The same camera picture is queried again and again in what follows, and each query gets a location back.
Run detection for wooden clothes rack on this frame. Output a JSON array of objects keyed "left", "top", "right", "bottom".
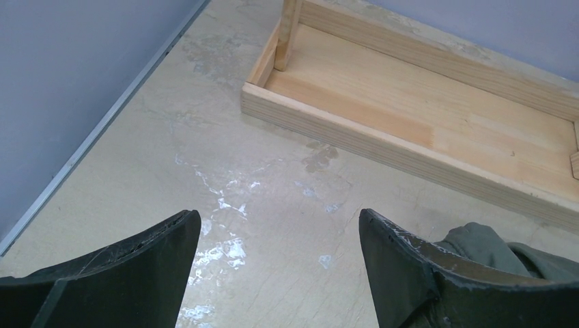
[{"left": 241, "top": 1, "right": 578, "bottom": 232}]

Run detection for olive green shorts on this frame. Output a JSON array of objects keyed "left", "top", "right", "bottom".
[{"left": 436, "top": 222, "right": 578, "bottom": 282}]

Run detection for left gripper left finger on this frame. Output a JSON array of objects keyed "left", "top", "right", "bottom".
[{"left": 1, "top": 210, "right": 201, "bottom": 327}]

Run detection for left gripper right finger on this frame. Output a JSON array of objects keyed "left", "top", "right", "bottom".
[{"left": 358, "top": 209, "right": 578, "bottom": 327}]

